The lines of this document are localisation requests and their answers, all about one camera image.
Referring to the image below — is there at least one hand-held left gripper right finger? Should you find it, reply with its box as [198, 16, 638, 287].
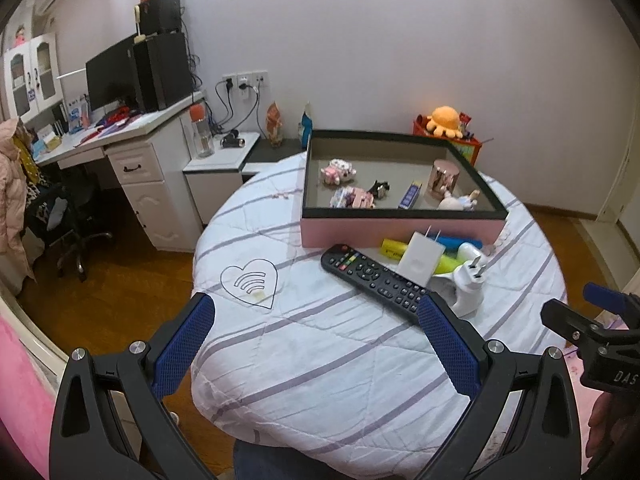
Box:
[417, 291, 583, 480]

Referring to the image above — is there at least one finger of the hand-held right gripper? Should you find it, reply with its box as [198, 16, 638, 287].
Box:
[584, 282, 640, 316]
[541, 298, 609, 348]

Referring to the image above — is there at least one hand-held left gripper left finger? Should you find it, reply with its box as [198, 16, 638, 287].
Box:
[49, 291, 236, 480]

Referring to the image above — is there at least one white travel plug adapter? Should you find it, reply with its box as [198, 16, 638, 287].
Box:
[431, 242, 493, 317]

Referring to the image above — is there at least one white charger block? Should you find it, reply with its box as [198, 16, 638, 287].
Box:
[398, 225, 445, 288]

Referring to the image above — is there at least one blue marker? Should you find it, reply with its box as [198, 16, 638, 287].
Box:
[439, 234, 482, 252]

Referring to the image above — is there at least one black remote control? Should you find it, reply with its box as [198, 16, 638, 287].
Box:
[320, 243, 432, 325]

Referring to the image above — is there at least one yellow highlighter marker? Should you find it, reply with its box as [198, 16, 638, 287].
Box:
[381, 238, 462, 276]

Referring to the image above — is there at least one pink storage box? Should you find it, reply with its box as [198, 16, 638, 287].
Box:
[300, 130, 510, 248]

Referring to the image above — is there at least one pink pig doll figurine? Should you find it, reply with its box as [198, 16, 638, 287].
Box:
[436, 190, 481, 212]

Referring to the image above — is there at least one small blue box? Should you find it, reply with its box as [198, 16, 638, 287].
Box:
[398, 180, 424, 210]

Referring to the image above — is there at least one rose gold shiny jar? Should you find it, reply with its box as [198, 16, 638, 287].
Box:
[426, 159, 461, 200]

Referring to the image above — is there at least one pink building block figure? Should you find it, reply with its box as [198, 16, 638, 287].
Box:
[330, 186, 376, 209]

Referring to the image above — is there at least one white pink block cat figure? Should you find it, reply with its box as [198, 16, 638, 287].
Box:
[320, 158, 357, 185]

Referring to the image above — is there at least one person's right hand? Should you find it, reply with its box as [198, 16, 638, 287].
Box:
[587, 390, 640, 480]

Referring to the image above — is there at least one white door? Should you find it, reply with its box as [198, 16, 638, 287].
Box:
[597, 75, 640, 221]

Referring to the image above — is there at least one person's leg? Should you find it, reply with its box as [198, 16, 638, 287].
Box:
[232, 437, 306, 480]

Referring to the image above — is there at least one black office chair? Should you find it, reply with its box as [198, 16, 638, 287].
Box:
[22, 180, 113, 282]

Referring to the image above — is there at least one low white cabinet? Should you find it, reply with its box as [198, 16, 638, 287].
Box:
[182, 132, 262, 226]

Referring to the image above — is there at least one white desk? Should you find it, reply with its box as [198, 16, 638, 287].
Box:
[35, 90, 208, 253]

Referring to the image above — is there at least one pink blanket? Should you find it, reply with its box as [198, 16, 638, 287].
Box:
[0, 317, 56, 480]

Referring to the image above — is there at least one red toy box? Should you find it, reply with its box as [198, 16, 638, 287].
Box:
[413, 115, 483, 166]

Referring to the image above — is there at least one clear bottle orange cap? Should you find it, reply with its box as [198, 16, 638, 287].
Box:
[189, 104, 216, 159]

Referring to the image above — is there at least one black low bench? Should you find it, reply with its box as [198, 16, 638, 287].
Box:
[242, 137, 308, 177]

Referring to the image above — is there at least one pink puffer coat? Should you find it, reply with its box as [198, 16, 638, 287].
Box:
[0, 117, 36, 281]

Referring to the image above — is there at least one orange octopus plush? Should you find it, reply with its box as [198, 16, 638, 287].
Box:
[426, 105, 463, 138]

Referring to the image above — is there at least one red blue toy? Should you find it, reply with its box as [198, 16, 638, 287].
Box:
[92, 105, 141, 128]

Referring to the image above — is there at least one orange snack bag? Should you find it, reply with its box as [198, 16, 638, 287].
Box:
[265, 101, 286, 148]

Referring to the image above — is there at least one yellow patterned scarf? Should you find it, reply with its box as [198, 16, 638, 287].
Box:
[12, 132, 40, 188]

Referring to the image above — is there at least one blue and white bottle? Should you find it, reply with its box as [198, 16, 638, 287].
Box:
[299, 101, 315, 148]

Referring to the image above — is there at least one blue white box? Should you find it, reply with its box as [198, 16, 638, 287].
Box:
[66, 96, 91, 133]

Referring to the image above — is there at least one black computer tower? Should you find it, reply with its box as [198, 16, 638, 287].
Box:
[132, 31, 194, 113]

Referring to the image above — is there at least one black computer monitor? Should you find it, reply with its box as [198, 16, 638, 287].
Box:
[85, 40, 141, 113]

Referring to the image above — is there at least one white glass door cabinet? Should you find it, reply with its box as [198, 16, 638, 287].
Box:
[2, 32, 63, 123]

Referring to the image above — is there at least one small black speaker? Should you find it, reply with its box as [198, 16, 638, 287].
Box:
[135, 0, 182, 36]

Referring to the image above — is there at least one black power cable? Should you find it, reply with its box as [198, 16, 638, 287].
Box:
[215, 80, 236, 136]
[247, 85, 264, 133]

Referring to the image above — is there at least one white wall socket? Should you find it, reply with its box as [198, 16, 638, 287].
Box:
[222, 71, 268, 92]

